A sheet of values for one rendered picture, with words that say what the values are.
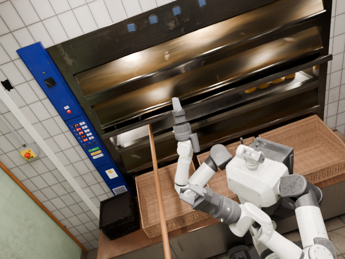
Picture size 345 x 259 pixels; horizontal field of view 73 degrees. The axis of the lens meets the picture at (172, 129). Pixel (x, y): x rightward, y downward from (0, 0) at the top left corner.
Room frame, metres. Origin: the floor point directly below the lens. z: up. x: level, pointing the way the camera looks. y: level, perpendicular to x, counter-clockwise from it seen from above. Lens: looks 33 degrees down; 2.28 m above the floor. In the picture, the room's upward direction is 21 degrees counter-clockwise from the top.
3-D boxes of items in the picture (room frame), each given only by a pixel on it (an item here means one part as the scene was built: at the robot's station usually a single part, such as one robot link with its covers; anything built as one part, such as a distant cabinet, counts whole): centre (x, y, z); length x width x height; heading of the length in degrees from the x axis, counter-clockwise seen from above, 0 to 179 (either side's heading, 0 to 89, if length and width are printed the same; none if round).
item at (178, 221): (1.41, 0.21, 0.72); 0.56 x 0.49 x 0.28; 89
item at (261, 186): (0.81, -0.35, 1.27); 0.34 x 0.30 x 0.36; 31
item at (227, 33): (1.65, -0.38, 1.80); 1.79 x 0.11 x 0.19; 88
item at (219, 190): (1.38, -0.38, 0.72); 0.56 x 0.49 x 0.28; 87
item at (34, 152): (1.67, 1.12, 1.46); 0.10 x 0.07 x 0.10; 88
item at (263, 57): (1.65, -0.38, 1.54); 1.79 x 0.11 x 0.19; 88
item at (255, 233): (0.79, -0.31, 0.78); 0.18 x 0.15 x 0.47; 179
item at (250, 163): (0.78, -0.29, 1.47); 0.10 x 0.07 x 0.09; 31
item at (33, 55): (2.62, 0.63, 1.08); 1.93 x 0.16 x 2.15; 178
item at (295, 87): (1.67, -0.38, 1.16); 1.80 x 0.06 x 0.04; 88
